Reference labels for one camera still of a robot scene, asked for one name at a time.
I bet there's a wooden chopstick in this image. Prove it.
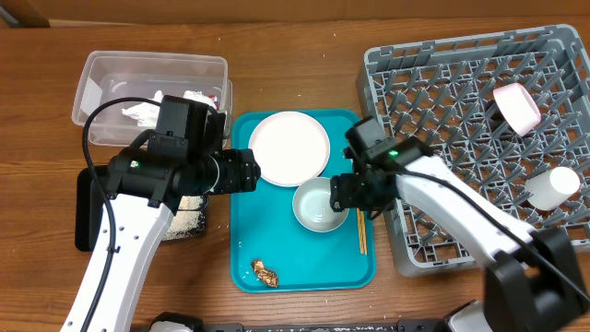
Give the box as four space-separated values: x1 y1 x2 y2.
357 209 367 255
359 210 367 255

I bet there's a large white plate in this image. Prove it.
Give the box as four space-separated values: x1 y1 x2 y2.
248 112 331 187

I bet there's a grey bowl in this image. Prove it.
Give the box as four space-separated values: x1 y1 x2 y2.
292 177 348 232

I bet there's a cooked rice pile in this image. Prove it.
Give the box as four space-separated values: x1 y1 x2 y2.
162 196 209 241

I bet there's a brown food scrap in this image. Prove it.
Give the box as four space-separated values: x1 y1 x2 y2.
251 260 279 288

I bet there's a small white bowl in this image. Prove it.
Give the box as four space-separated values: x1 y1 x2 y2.
492 83 541 136

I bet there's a white cup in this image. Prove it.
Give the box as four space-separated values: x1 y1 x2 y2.
525 166 581 210

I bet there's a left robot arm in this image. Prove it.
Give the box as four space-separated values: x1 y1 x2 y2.
62 148 260 331

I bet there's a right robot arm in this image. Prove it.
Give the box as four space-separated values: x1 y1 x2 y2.
330 137 589 331

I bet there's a grey dishwasher rack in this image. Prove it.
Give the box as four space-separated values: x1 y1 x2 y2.
357 25 589 252

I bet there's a clear plastic waste bin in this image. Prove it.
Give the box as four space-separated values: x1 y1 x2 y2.
72 51 232 140

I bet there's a teal plastic serving tray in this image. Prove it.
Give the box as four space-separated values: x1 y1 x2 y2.
229 108 377 294

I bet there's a black plastic tray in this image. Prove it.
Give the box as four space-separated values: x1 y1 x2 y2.
75 168 103 252

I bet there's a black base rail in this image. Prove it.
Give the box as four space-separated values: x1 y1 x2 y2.
133 313 476 332

